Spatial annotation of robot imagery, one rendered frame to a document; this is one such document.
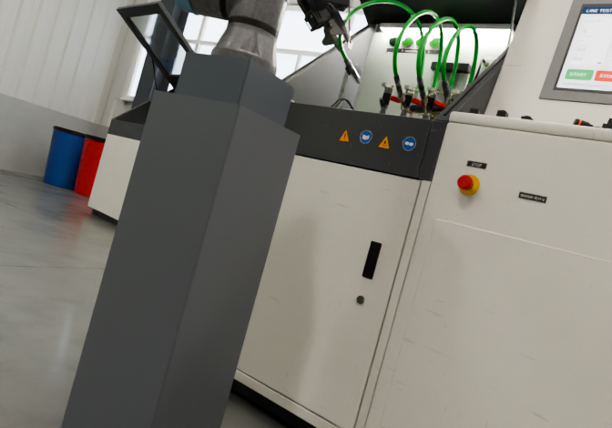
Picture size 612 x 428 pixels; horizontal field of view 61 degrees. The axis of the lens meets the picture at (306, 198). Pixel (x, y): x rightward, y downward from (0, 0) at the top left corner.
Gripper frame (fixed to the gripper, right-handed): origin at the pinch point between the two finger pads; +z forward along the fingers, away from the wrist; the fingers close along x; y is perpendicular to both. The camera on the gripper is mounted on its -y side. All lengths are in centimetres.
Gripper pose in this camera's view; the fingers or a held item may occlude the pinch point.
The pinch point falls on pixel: (344, 43)
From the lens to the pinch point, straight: 182.5
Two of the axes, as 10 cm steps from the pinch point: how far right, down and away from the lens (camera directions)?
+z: 4.9, 8.7, 0.4
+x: 3.3, -1.5, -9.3
